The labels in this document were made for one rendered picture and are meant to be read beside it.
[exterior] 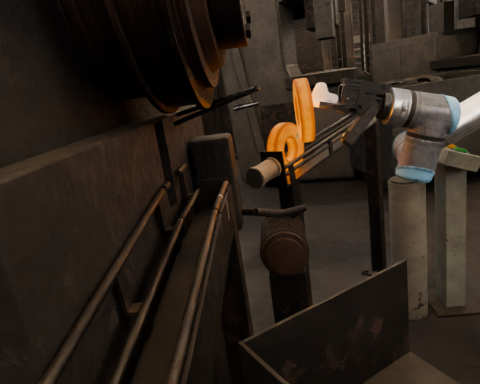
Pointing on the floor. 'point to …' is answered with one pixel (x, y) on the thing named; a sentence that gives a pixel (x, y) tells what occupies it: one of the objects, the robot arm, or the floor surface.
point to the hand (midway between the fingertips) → (303, 102)
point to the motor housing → (286, 264)
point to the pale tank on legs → (360, 36)
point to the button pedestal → (452, 235)
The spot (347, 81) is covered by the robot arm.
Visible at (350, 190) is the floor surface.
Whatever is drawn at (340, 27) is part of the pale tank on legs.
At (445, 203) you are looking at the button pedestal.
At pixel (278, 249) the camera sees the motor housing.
